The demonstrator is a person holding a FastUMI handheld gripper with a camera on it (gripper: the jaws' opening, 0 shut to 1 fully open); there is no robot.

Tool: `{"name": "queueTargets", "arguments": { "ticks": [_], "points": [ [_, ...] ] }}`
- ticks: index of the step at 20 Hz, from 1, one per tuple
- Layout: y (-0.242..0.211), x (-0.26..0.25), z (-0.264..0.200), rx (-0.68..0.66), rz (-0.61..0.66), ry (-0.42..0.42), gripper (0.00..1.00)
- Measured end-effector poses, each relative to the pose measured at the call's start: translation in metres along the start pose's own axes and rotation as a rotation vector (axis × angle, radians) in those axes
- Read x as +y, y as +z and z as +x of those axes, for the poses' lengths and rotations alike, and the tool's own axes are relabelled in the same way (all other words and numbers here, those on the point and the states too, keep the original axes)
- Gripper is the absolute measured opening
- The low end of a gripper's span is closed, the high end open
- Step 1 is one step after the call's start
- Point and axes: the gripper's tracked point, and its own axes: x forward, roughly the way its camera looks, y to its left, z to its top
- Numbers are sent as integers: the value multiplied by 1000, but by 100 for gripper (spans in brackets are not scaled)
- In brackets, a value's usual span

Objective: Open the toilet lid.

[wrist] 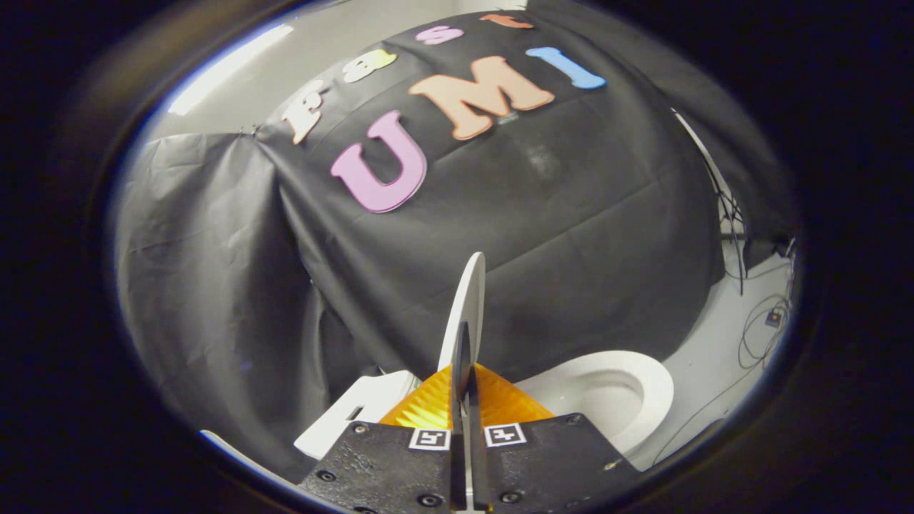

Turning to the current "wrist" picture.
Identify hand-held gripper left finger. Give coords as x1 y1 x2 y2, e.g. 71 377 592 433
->
298 321 472 514

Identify black tripod light stand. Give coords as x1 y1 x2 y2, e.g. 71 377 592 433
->
671 107 750 297

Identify tangle of floor cables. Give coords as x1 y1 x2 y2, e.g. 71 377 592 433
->
650 236 797 465

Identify white toilet seat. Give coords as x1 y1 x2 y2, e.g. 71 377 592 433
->
514 350 676 454

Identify black backdrop cloth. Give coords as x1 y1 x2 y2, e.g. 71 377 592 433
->
114 0 797 479

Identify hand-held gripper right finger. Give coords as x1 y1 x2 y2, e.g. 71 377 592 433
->
468 363 643 514

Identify white toilet lid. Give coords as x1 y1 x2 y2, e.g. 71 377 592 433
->
437 251 486 514

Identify white ceramic toilet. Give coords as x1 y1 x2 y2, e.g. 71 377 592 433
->
294 350 676 472

